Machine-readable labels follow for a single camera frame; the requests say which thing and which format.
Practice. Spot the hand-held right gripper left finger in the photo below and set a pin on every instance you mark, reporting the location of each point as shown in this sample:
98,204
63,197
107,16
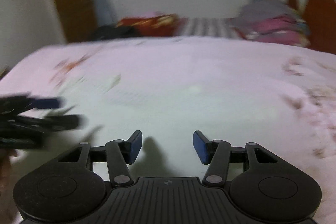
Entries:
135,147

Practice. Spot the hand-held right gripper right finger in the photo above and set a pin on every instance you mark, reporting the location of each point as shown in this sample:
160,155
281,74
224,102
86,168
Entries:
200,147

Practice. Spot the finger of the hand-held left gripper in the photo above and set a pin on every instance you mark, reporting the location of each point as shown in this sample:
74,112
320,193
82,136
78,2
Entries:
65,121
48,103

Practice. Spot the white knit sweater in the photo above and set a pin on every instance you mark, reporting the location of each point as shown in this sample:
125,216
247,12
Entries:
183,121

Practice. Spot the pile of folded clothes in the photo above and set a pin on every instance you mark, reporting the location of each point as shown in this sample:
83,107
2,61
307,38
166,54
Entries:
273,24

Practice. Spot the pink floral bed sheet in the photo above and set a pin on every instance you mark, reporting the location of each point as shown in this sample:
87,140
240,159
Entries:
236,69

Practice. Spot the dark cloth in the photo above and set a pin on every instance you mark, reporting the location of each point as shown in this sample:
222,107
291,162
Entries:
113,32

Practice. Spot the red patterned cloth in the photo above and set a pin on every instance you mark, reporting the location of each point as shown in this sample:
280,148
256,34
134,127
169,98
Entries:
149,24

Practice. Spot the scalloped wooden headboard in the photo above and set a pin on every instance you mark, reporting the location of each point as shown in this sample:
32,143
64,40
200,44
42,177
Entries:
321,19

